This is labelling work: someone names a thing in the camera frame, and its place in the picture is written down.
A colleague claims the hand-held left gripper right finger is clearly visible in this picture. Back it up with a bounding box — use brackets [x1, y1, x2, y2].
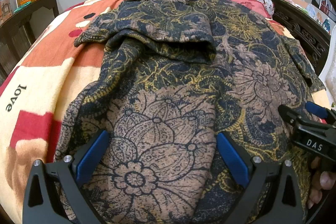
[217, 132, 307, 224]

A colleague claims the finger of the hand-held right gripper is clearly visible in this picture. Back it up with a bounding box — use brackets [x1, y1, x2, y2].
[305, 101, 336, 125]
[278, 104, 299, 131]

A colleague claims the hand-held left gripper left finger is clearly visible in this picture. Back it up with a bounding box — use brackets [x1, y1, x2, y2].
[22, 130, 110, 224]

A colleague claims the dark floral patterned garment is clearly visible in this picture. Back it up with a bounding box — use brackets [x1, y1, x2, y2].
[54, 0, 327, 224]

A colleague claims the person's right hand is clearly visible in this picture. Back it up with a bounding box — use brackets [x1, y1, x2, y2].
[307, 156, 336, 211]

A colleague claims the dark wooden headboard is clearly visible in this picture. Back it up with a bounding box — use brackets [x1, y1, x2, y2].
[266, 0, 332, 75]

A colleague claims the orange cream printed blanket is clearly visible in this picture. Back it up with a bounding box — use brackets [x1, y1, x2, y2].
[0, 0, 329, 224]

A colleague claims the clear plastic bag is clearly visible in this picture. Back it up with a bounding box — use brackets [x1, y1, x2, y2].
[305, 4, 324, 23]

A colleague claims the dark wooden side table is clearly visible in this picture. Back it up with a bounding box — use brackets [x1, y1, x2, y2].
[0, 0, 60, 78]

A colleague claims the green plastic basket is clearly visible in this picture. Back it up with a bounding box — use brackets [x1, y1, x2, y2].
[14, 2, 32, 14]

